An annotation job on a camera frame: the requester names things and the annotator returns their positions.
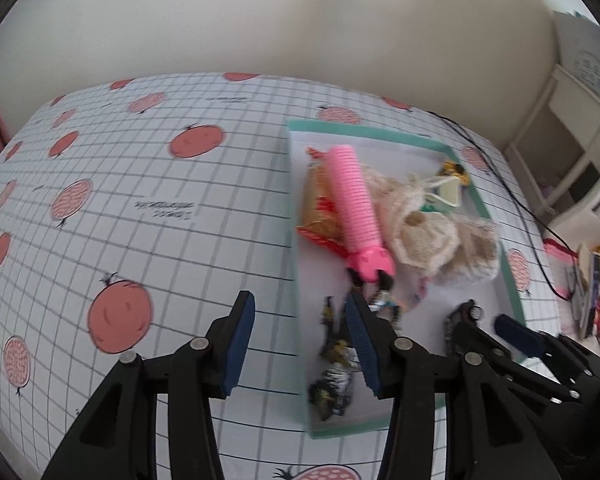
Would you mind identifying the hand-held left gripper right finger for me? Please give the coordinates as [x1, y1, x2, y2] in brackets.
[344, 292, 563, 480]

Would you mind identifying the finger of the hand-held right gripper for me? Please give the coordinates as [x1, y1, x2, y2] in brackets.
[494, 312, 600, 381]
[452, 320, 581, 406]

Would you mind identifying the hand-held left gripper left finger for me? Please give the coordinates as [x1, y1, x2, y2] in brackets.
[40, 290, 257, 480]

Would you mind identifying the black toy car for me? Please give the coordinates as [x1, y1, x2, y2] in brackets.
[442, 299, 483, 356]

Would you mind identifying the small black hair clip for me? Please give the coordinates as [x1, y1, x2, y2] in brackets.
[367, 287, 403, 331]

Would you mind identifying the pastel bead string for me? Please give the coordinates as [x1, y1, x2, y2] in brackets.
[405, 277, 431, 306]

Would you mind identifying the teal cardboard box tray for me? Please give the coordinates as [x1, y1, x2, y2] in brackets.
[286, 117, 527, 440]

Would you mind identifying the cream lace cloth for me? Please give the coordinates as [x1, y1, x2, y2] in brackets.
[362, 167, 461, 278]

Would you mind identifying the white plastic hair comb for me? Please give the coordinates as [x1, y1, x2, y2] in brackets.
[437, 180, 463, 208]

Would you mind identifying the yellow red snack packet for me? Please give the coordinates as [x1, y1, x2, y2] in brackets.
[295, 147, 356, 256]

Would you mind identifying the sunflower colourful bead hair tie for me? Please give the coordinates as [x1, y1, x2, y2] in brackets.
[437, 160, 471, 186]

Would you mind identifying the pile of colourful packets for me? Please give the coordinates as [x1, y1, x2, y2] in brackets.
[572, 242, 600, 346]

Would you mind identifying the pink knitted mat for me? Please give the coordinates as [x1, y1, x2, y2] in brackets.
[544, 237, 578, 301]

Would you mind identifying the printed grid tablecloth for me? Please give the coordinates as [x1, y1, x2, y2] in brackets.
[0, 71, 566, 480]

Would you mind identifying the white wooden shelf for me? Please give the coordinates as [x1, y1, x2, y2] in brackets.
[502, 62, 600, 236]

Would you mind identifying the white board with round print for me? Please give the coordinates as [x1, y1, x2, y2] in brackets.
[552, 10, 600, 111]

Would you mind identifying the black cable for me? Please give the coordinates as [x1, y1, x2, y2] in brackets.
[426, 110, 573, 301]

